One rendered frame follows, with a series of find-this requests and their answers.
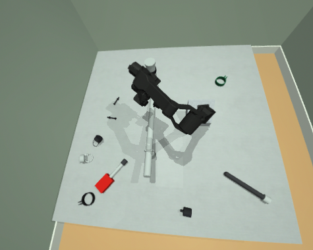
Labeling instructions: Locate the black metal ring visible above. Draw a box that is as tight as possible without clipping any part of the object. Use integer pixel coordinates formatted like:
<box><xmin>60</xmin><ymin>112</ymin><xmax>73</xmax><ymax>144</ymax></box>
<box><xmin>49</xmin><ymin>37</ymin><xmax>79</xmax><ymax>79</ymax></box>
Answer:
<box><xmin>80</xmin><ymin>192</ymin><xmax>96</xmax><ymax>206</ymax></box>

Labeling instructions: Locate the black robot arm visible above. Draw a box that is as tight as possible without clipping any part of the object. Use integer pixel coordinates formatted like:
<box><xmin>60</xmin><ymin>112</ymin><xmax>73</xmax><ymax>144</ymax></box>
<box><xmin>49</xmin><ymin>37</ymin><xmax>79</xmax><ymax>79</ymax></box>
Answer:
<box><xmin>127</xmin><ymin>62</ymin><xmax>215</xmax><ymax>135</ymax></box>

